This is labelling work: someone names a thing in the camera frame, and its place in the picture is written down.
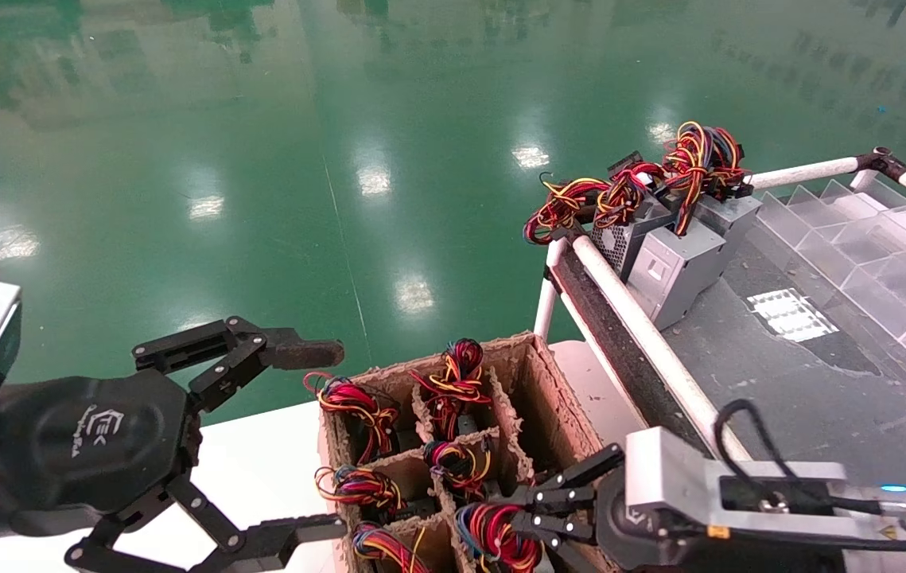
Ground power supply with coloured wires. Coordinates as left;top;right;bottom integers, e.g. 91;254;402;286
455;501;545;573
423;440;513;542
411;338;493;442
352;523;431;573
303;372;402;466
315;466;437;526

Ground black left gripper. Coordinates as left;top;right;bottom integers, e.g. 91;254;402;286
0;316;346;573

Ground long white frame pipe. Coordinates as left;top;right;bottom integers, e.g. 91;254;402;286
572;236;752;462

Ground black camera cable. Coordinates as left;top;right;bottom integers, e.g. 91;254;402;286
714;400;906;522

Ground short white frame leg pipe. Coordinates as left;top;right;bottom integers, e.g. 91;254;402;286
534;239;569;339

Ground black pipe joint clamp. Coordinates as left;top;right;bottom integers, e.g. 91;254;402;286
544;225;590;249
854;147;906;180

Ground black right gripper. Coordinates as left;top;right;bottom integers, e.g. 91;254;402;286
500;444;708;573

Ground vented power supply with wires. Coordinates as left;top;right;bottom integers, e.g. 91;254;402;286
524;177;652;281

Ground brown cardboard divider box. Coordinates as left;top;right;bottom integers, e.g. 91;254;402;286
317;333;648;573

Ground clear acrylic divider tray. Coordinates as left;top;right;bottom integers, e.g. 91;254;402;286
755;175;906;399

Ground grey power supply tangled wires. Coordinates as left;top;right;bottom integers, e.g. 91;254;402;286
663;121;764;248

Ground large silver power supply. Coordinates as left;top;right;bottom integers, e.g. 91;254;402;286
596;151;728;331

